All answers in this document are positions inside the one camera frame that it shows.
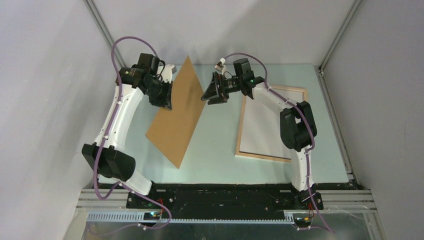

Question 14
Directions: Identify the brown backing board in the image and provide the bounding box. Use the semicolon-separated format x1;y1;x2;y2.
145;56;205;169

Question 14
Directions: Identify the aluminium corner rail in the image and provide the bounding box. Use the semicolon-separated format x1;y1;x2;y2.
83;0;127;69
318;0;363;72

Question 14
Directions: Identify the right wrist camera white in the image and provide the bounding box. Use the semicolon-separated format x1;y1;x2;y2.
214;58;227;75

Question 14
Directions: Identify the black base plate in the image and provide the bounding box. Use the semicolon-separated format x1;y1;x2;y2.
126;183;324;221

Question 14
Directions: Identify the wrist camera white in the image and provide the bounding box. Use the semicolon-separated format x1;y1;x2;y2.
214;58;227;75
157;64;177;83

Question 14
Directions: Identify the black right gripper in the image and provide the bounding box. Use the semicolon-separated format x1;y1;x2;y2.
200;72;242;106

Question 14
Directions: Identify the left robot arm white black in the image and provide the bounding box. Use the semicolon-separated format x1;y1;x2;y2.
81;53;177;208

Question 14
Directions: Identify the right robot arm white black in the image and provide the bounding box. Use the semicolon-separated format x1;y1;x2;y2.
201;58;317;209

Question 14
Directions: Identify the printed photo with white border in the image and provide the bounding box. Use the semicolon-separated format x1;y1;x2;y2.
235;86;308;163

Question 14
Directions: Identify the left aluminium corner rail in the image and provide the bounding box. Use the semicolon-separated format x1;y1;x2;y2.
83;0;127;69

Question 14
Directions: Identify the right aluminium corner rail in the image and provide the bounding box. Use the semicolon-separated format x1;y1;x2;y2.
318;0;363;72

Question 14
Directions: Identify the front aluminium rail frame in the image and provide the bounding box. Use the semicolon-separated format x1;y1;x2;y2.
65;184;386;240

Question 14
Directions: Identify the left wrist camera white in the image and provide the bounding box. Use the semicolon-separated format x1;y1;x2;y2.
157;64;177;83

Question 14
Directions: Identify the light wooden picture frame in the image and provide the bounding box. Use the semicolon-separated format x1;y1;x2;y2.
235;96;291;163

